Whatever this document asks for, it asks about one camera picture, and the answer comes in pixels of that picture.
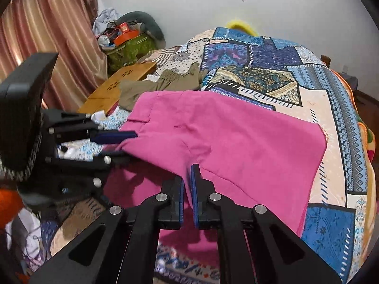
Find white crumpled cloth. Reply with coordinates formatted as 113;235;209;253
93;7;120;34

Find white plastic bag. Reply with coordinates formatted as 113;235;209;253
6;210;45;273

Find green basket with clutter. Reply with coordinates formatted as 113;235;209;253
104;32;157;73

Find wooden lap table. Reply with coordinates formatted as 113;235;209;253
77;62;157;114

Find yellow plush item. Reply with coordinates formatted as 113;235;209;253
226;19;258;33

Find olive green pants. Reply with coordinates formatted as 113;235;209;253
118;63;205;113

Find grey pillow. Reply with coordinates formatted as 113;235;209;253
118;11;165;42

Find pink striped curtain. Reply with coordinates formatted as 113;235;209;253
0;0;108;110

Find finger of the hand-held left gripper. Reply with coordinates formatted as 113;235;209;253
47;109;138;144
45;150;131;189

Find patchwork printed bedsheet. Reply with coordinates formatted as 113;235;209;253
38;27;370;284

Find pink pants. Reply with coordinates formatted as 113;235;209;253
102;90;328;268

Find orange cloth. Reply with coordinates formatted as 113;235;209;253
0;189;25;228

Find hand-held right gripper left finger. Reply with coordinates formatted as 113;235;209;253
30;175;185;284

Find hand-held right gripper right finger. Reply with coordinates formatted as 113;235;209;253
190;163;351;284

